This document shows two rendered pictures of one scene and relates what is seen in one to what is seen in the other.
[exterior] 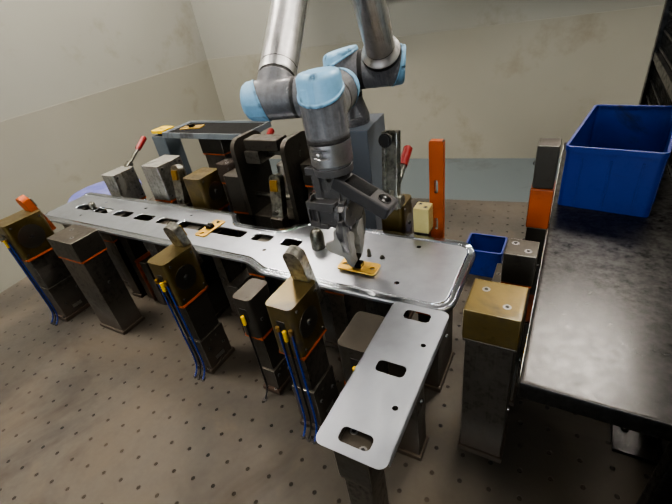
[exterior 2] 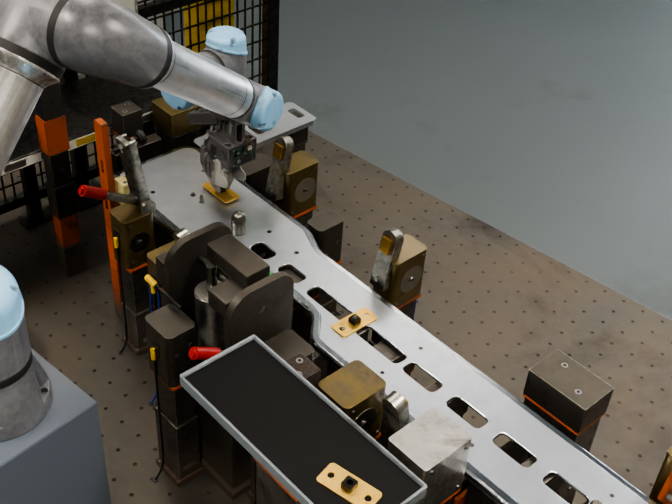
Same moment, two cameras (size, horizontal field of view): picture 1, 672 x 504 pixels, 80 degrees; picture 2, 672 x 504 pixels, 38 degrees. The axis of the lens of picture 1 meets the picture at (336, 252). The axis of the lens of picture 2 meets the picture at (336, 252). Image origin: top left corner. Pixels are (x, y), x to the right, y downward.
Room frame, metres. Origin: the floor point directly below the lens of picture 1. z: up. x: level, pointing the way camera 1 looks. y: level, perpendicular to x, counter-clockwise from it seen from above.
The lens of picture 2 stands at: (2.23, 0.55, 2.20)
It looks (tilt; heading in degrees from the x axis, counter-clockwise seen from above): 39 degrees down; 192
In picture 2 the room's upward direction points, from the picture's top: 4 degrees clockwise
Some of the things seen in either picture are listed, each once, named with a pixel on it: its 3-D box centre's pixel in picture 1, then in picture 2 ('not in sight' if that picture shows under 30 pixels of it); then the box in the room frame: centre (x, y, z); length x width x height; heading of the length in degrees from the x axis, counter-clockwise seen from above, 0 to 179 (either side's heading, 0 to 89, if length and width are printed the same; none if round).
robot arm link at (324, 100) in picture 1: (323, 105); (225, 59); (0.68, -0.02, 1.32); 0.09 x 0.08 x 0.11; 162
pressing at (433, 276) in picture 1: (203, 230); (364, 328); (0.97, 0.34, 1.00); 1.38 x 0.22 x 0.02; 57
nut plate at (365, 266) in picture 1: (358, 264); (220, 189); (0.66, -0.04, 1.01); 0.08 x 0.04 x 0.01; 57
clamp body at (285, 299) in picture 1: (304, 365); (298, 225); (0.55, 0.10, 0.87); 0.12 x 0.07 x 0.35; 147
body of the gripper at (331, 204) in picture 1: (334, 194); (229, 132); (0.68, -0.01, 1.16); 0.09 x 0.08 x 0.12; 57
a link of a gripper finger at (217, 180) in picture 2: (349, 237); (219, 179); (0.69, -0.03, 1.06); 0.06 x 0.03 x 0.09; 57
